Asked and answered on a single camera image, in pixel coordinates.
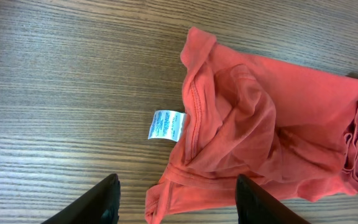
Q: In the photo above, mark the red printed t-shirt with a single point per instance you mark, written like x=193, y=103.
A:
x=291, y=129

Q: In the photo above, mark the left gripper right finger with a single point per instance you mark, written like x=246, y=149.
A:
x=256, y=206

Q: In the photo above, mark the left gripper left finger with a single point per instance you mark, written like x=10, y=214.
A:
x=98, y=205

